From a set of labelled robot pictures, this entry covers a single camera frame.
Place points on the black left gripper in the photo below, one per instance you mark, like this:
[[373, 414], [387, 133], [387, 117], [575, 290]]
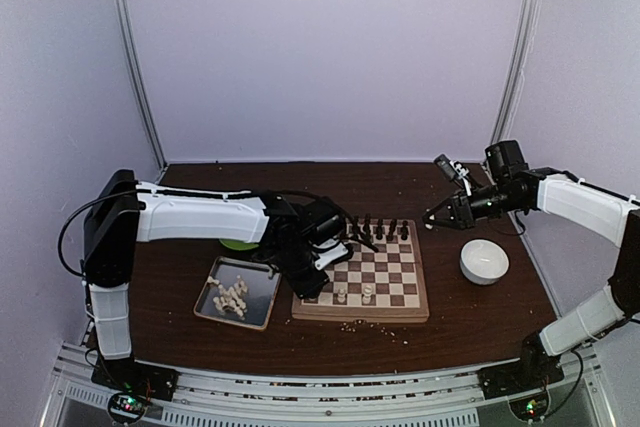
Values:
[[305, 288]]

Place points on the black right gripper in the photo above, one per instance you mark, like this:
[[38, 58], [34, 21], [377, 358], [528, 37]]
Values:
[[462, 214]]

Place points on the metal tray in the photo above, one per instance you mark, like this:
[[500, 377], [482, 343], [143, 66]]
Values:
[[262, 281]]

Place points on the white chess king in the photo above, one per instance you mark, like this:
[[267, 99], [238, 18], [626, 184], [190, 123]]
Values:
[[368, 291]]

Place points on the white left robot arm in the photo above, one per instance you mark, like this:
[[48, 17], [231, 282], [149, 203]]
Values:
[[129, 213]]

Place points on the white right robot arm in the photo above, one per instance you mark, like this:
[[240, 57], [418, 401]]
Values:
[[583, 241]]

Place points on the black chess pieces row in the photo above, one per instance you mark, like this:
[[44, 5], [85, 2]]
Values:
[[381, 230]]

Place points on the wooden chess board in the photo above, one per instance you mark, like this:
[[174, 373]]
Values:
[[397, 273]]

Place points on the white chess pieces pile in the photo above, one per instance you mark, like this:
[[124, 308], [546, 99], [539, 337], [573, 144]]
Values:
[[229, 299]]

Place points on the white bowl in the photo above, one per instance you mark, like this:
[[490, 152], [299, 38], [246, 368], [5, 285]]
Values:
[[483, 262]]

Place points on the green plate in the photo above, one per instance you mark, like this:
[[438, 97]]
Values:
[[238, 246]]

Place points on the aluminium frame post right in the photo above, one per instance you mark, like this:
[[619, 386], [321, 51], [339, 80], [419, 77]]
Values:
[[524, 38]]

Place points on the aluminium frame post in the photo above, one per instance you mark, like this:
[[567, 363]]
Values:
[[524, 38], [136, 79]]

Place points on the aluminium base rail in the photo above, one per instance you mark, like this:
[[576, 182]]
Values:
[[447, 397]]

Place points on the aluminium frame post left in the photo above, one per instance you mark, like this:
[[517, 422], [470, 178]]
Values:
[[136, 79]]

